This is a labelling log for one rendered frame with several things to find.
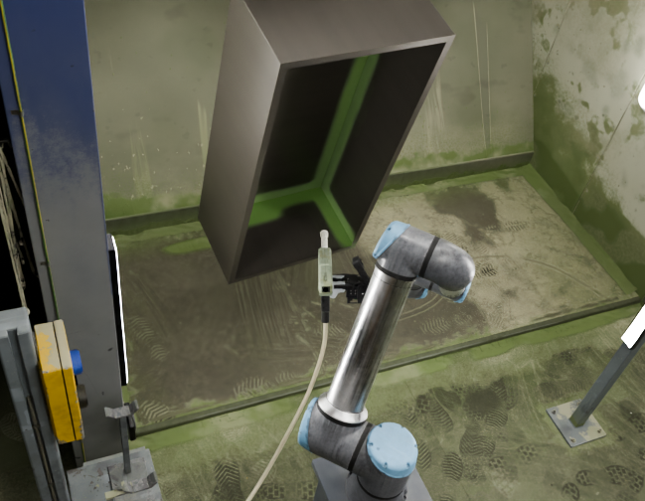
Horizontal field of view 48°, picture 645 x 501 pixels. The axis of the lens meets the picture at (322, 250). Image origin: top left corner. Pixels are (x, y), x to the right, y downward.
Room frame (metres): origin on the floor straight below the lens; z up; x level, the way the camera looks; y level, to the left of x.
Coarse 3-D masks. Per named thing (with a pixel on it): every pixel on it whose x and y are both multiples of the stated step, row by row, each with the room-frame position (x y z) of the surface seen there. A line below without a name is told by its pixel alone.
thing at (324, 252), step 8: (320, 232) 2.11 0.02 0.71; (320, 248) 1.94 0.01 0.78; (328, 248) 1.95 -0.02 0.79; (320, 256) 1.87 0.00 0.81; (328, 256) 1.87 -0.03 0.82; (320, 264) 1.81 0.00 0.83; (328, 264) 1.82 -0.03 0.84; (320, 272) 1.75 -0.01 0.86; (328, 272) 1.75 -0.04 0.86; (320, 280) 1.69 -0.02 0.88; (328, 280) 1.69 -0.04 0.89; (320, 288) 1.66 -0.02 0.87; (328, 288) 1.66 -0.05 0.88; (328, 296) 1.73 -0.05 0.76; (328, 304) 1.72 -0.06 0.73; (328, 312) 1.71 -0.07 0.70; (328, 320) 1.70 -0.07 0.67
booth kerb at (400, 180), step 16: (480, 160) 3.54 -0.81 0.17; (496, 160) 3.60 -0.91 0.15; (512, 160) 3.66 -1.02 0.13; (528, 160) 3.73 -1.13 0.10; (400, 176) 3.27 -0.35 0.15; (416, 176) 3.33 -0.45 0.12; (432, 176) 3.39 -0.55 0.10; (448, 176) 3.44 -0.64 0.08; (464, 176) 3.50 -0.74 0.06; (176, 208) 2.64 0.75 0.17; (192, 208) 2.68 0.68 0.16; (112, 224) 2.48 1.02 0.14; (128, 224) 2.52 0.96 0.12; (144, 224) 2.55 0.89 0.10; (160, 224) 2.59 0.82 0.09; (176, 224) 2.63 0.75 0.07
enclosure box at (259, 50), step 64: (256, 0) 1.99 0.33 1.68; (320, 0) 2.07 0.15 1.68; (384, 0) 2.17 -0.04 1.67; (256, 64) 1.88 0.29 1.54; (320, 64) 2.34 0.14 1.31; (384, 64) 2.37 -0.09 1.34; (256, 128) 1.85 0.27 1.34; (320, 128) 2.45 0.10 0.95; (384, 128) 2.30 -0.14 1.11; (256, 192) 2.38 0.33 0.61; (320, 192) 2.56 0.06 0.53; (256, 256) 2.13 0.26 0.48
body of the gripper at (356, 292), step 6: (348, 276) 1.80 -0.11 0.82; (354, 276) 1.80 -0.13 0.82; (360, 276) 1.80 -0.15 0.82; (348, 282) 1.76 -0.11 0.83; (354, 282) 1.76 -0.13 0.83; (360, 282) 1.76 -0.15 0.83; (354, 288) 1.74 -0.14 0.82; (360, 288) 1.75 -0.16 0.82; (366, 288) 1.76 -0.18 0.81; (348, 294) 1.74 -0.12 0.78; (354, 294) 1.75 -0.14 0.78; (360, 294) 1.74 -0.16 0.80; (348, 300) 1.73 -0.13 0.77; (360, 300) 1.73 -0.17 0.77
